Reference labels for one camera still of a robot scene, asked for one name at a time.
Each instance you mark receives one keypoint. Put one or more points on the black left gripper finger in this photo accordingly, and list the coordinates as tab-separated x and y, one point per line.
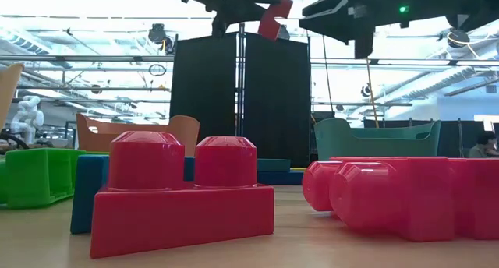
249	11

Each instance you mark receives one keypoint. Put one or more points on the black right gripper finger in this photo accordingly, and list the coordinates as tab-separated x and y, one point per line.
331	24

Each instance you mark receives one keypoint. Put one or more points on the red arch block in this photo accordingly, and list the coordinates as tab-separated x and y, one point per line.
273	26

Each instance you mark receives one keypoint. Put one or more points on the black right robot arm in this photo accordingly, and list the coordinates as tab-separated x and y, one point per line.
475	7

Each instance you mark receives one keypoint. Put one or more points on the black ceiling-hung device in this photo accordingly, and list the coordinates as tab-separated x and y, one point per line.
458	38
158	32
286	33

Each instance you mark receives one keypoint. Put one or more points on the teal plastic bin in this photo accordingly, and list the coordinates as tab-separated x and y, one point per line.
370	147

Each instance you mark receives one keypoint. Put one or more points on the yellow wooden plank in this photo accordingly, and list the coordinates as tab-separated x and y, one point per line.
298	169

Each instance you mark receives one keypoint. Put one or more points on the teal wooden plank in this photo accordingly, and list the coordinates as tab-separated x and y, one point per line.
273	165

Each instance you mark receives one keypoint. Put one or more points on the blue wooden plank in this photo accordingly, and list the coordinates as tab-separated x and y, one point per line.
280	177

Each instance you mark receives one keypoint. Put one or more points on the person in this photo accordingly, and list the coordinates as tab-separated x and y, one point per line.
483	143

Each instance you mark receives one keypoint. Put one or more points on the orange plastic bin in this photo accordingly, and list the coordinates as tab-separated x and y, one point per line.
93	139

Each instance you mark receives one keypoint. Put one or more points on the red four-stud plastic brick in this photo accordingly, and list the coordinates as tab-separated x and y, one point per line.
409	198

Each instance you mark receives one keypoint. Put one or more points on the red two-stud plastic brick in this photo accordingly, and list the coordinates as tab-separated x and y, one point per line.
175	217

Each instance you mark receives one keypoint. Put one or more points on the white humanoid robot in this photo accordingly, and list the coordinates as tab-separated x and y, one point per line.
27	118

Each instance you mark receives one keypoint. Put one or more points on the yellow plastic bin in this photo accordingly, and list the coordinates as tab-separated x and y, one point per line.
8	89

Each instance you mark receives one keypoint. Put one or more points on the blue arch block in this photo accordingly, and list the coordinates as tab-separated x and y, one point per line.
87	194

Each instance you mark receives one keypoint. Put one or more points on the green two-stud plastic brick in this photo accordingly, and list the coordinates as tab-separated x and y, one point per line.
39	174

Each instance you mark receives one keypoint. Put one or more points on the grey horizontal metal rail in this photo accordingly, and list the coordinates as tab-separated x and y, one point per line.
78	58

